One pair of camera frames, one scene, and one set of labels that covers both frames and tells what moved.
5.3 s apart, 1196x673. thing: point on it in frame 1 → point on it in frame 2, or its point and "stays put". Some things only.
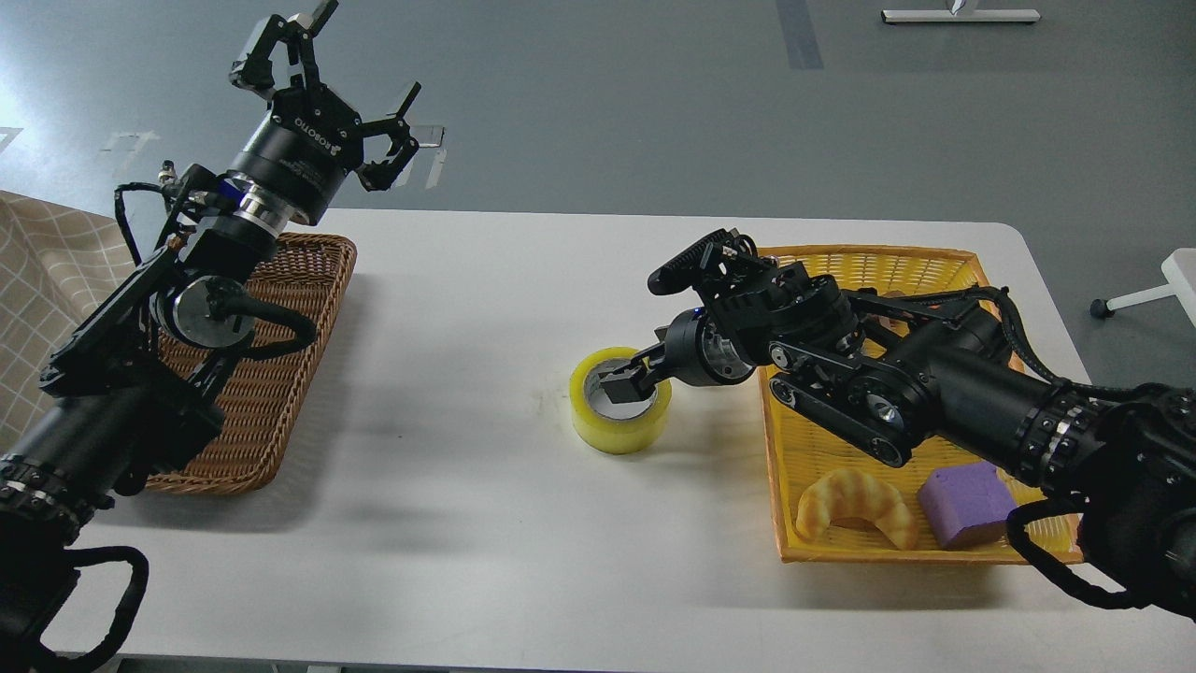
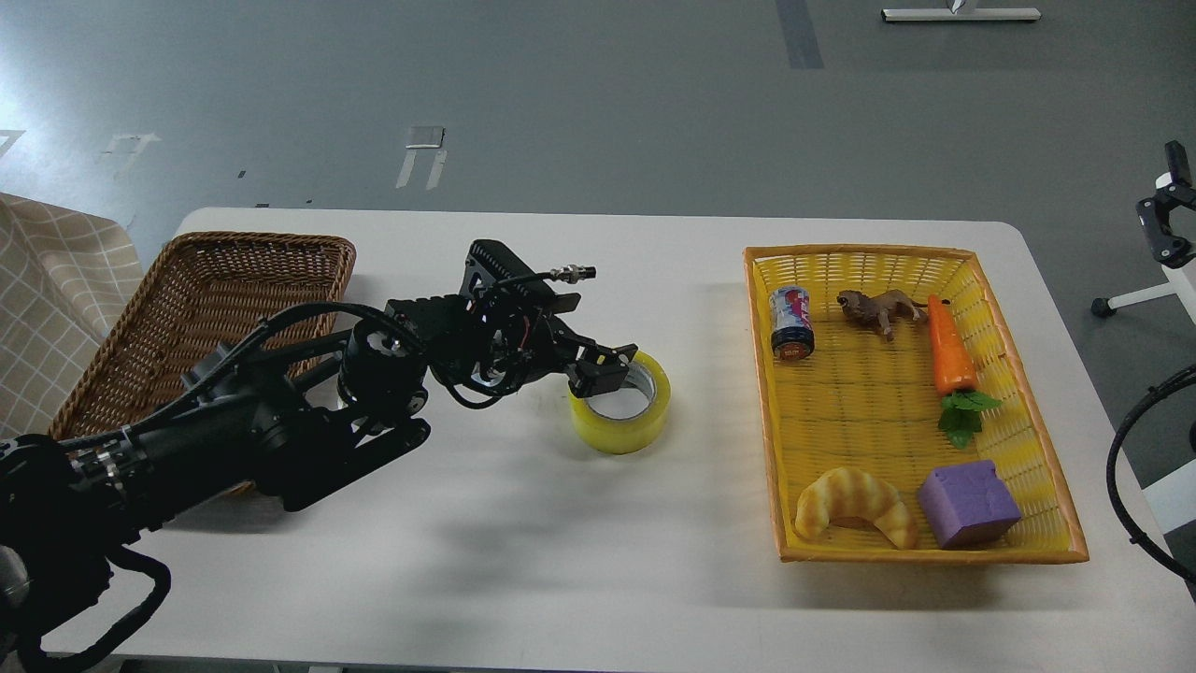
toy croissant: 850,494 stays put
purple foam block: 966,507 stays put
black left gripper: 311,138 → 505,335
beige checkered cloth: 55,262 stays put
